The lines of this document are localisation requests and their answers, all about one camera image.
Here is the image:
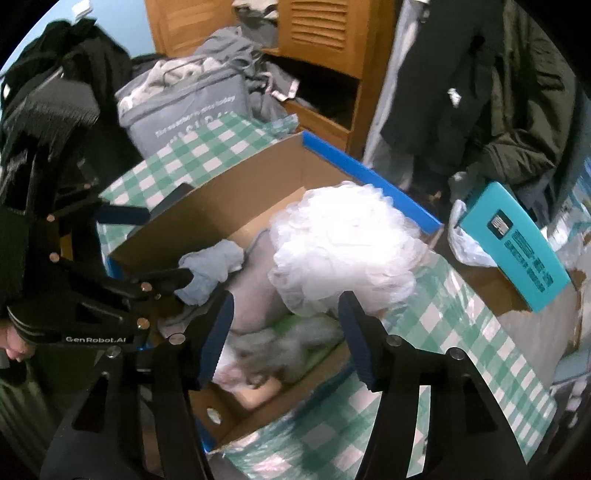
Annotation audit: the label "brown cardboard carton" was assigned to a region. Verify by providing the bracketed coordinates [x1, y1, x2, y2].
[455, 258, 583, 356]

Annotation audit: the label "clear plastic bags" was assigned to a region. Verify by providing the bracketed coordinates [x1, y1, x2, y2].
[540, 161, 591, 278]

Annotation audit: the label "pale grey garment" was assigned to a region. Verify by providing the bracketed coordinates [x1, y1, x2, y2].
[131, 58, 208, 100]

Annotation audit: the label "person's left hand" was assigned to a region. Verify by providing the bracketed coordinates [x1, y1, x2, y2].
[0, 320, 35, 365]

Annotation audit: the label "black padded jacket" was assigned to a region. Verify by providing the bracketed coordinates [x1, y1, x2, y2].
[0, 18, 139, 195]

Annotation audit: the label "grey hoodie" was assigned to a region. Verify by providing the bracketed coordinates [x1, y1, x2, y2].
[198, 25, 301, 123]

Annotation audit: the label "wooden louvred cabinet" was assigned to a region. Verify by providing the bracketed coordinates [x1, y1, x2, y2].
[143, 0, 398, 158]

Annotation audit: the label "white mesh bath puff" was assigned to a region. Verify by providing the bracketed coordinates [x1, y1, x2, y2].
[268, 181, 428, 318]

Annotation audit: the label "grey printed tote bag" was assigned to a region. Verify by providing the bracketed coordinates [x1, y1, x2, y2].
[115, 55, 252, 160]

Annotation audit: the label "green checked tablecloth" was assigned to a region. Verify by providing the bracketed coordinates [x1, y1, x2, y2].
[99, 113, 557, 480]

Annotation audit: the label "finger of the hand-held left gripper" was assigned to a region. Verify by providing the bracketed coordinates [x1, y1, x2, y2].
[48, 251, 195, 328]
[46, 185, 151, 232]

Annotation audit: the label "olive hanging jacket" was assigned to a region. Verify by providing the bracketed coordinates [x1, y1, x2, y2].
[471, 0, 583, 199]

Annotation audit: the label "grey fluffy plush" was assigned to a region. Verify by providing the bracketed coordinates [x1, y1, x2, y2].
[228, 318, 345, 386]

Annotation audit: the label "light blue cloth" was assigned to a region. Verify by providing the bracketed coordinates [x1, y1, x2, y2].
[178, 242, 245, 306]

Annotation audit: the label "black hanging jacket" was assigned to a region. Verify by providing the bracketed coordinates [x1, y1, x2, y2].
[381, 0, 497, 195]

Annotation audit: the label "white garment cover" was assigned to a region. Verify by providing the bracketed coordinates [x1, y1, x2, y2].
[362, 0, 416, 185]

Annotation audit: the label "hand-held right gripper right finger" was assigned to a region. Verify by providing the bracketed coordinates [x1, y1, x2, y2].
[338, 292, 532, 480]

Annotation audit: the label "pink soft pad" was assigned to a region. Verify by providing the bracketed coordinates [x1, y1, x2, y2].
[217, 360, 282, 411]

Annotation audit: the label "blue-rimmed cardboard box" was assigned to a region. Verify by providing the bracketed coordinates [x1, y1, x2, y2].
[104, 130, 444, 455]

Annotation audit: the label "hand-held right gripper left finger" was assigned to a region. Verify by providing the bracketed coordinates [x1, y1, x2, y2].
[39, 291, 236, 480]

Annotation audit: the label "teal box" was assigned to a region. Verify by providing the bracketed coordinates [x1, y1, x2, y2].
[458, 181, 572, 313]

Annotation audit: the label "white plastic bag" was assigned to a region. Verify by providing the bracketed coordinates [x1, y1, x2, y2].
[448, 198, 497, 268]

